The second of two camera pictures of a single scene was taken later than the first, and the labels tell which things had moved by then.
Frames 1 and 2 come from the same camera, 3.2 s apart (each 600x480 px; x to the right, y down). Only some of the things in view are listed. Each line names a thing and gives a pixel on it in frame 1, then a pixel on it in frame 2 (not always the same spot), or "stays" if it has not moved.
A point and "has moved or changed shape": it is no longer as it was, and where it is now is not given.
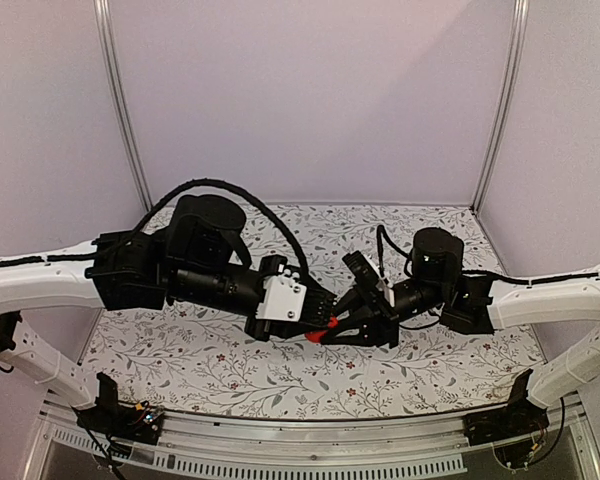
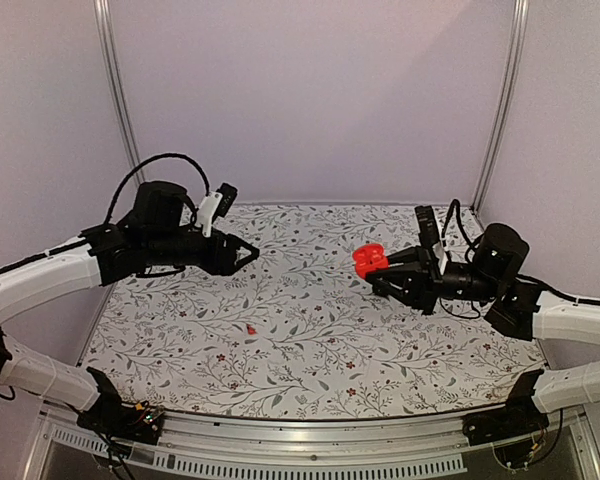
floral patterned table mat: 184,360 stays
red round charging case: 316,336 has moved or changed shape
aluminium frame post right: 504,117 stays
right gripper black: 381,326 to 421,283
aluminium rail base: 214,448 stays
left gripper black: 280,328 to 226,265
